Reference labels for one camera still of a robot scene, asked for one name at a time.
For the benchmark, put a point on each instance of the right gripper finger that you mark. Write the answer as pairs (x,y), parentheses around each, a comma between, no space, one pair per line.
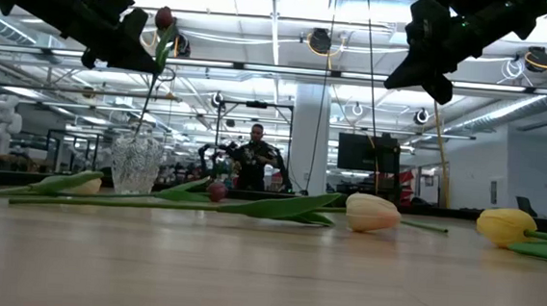
(419,71)
(441,90)

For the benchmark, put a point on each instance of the red artificial tulip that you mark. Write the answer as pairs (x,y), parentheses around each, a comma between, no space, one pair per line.
(163,17)

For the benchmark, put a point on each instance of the cream artificial tulip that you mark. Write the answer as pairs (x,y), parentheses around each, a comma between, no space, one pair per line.
(59,182)

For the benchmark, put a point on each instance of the yellow artificial tulip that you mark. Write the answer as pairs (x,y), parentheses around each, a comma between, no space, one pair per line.
(505,227)

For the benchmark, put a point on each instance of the dark maroon artificial tulip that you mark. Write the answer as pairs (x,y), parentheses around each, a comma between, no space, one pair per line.
(216,192)

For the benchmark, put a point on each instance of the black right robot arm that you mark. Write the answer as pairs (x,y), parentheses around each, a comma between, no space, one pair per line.
(505,15)

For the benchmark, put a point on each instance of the clear cut-glass vase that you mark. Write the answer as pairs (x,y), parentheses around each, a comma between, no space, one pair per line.
(135,167)

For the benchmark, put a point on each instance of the black monitor on stand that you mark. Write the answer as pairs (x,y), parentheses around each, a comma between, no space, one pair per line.
(367,152)

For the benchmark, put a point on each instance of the red storage stack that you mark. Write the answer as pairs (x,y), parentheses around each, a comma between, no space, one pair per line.
(405,181)

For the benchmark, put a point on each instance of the white building pillar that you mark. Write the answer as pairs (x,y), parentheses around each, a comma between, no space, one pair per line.
(311,136)

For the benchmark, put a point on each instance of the long ceiling light bar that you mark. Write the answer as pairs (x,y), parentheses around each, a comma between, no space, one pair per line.
(284,70)

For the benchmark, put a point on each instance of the black office chair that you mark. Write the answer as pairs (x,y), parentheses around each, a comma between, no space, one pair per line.
(524,205)

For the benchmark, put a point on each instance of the person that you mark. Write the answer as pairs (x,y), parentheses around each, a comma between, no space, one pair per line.
(253,163)

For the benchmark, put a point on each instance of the black background rig frame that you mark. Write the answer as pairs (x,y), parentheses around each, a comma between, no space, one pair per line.
(257,104)

